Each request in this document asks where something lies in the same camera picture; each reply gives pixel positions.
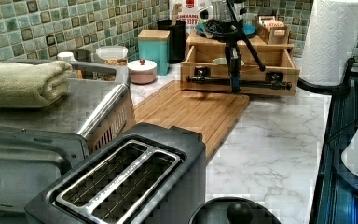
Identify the small wooden box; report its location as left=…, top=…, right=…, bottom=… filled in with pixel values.
left=253, top=15, right=290, bottom=45

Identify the wooden drawer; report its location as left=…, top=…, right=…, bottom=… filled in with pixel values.
left=181, top=44, right=299, bottom=96

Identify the black pot lid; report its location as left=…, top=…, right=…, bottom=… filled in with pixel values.
left=188, top=197, right=282, bottom=224

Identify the large wooden cutting board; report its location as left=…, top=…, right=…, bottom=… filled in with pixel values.
left=134, top=81, right=250, bottom=161

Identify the paper towel roll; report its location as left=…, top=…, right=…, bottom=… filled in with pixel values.
left=299, top=0, right=358, bottom=86

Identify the dark grey cup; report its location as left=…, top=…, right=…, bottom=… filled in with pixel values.
left=73, top=49, right=91, bottom=62

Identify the blue plate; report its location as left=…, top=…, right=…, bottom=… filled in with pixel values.
left=195, top=24, right=256, bottom=38

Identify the black silver toaster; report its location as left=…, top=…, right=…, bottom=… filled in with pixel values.
left=25, top=123, right=206, bottom=224

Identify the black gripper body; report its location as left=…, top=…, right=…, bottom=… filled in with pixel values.
left=204, top=20, right=245, bottom=42

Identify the clear cereal container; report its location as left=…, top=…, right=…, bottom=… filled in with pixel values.
left=95, top=45, right=128, bottom=81

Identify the silver toaster oven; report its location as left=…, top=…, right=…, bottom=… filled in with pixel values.
left=0, top=60, right=133, bottom=224

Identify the black paper towel holder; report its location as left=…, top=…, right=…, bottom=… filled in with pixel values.
left=297, top=58, right=355, bottom=96

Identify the cereal box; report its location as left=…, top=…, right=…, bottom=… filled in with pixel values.
left=169, top=0, right=212, bottom=34

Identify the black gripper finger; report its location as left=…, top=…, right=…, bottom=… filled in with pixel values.
left=241, top=31, right=266, bottom=72
left=225, top=42, right=241, bottom=93

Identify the light green bowl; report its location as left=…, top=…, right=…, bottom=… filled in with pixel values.
left=212, top=58, right=245, bottom=66

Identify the pink pot with lid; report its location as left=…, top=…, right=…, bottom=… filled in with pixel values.
left=127, top=60, right=157, bottom=84

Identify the folded green towel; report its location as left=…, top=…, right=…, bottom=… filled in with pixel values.
left=0, top=61, right=73, bottom=108

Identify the wooden spoon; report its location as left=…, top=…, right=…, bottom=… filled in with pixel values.
left=172, top=3, right=182, bottom=26

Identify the teal canister with wooden lid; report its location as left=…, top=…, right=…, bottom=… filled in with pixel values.
left=138, top=30, right=170, bottom=76

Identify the orange bottle white cap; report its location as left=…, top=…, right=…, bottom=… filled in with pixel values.
left=57, top=51, right=82, bottom=78

